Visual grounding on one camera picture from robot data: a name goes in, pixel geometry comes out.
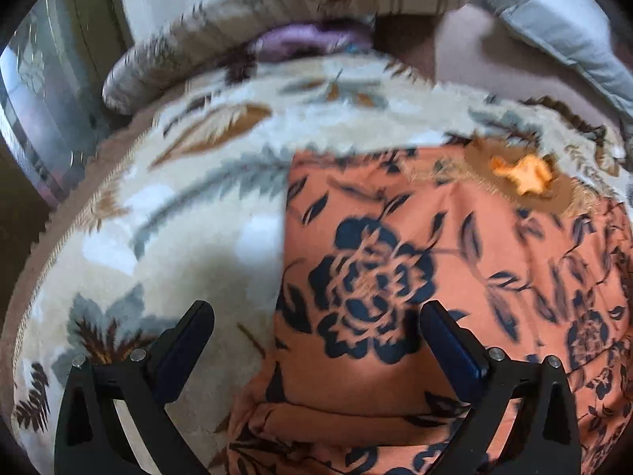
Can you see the brown bed sheet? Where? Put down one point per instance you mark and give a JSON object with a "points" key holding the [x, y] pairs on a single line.
{"points": [[487, 59]]}

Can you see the cream leaf-print blanket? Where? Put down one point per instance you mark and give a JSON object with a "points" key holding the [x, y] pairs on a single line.
{"points": [[198, 237]]}

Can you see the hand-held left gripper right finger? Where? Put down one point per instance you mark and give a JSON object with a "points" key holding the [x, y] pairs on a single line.
{"points": [[456, 351]]}

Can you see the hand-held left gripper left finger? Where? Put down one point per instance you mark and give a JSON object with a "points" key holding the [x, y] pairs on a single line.
{"points": [[179, 356]]}

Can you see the grey pillow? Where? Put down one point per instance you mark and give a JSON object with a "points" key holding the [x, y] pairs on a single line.
{"points": [[568, 34]]}

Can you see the purple cloth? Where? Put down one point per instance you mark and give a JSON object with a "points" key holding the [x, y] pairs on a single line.
{"points": [[301, 39]]}

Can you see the striped beige bolster pillow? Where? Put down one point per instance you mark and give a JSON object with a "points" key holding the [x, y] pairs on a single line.
{"points": [[207, 39]]}

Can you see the etched glass cabinet door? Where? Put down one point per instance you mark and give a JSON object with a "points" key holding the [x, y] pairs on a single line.
{"points": [[44, 89]]}

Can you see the orange floral pants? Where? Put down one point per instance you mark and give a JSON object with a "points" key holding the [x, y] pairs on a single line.
{"points": [[395, 257]]}

